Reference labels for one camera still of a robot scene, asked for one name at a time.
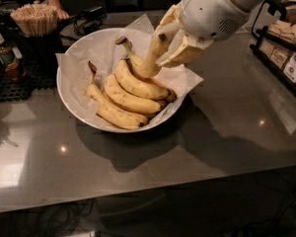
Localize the person's hand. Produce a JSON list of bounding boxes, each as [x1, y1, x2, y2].
[[56, 8, 69, 21]]

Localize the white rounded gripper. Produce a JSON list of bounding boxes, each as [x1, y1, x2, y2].
[[154, 0, 250, 68]]

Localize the cup of wooden stirrers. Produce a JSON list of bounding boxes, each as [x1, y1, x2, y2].
[[10, 1, 58, 37]]

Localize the sugar packets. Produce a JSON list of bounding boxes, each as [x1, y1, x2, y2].
[[259, 20, 296, 69]]

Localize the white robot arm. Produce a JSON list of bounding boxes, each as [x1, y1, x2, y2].
[[157, 0, 262, 68]]

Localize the yellow banana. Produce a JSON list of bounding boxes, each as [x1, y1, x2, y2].
[[86, 61, 148, 130], [115, 33, 170, 78], [104, 75, 167, 115], [113, 59, 177, 102]]

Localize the white bowl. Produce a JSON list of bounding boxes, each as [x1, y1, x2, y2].
[[56, 27, 188, 134]]

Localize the black wire condiment rack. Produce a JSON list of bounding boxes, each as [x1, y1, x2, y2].
[[250, 0, 296, 98]]

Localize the white paper liner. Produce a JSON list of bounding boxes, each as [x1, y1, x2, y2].
[[57, 15, 203, 133]]

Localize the brown sauce bottle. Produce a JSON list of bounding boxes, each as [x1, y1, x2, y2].
[[0, 34, 26, 83]]

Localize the black rubber mat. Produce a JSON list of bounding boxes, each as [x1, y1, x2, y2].
[[0, 33, 64, 102]]

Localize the black power adapter cable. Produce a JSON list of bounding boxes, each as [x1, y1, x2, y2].
[[60, 5, 108, 38]]

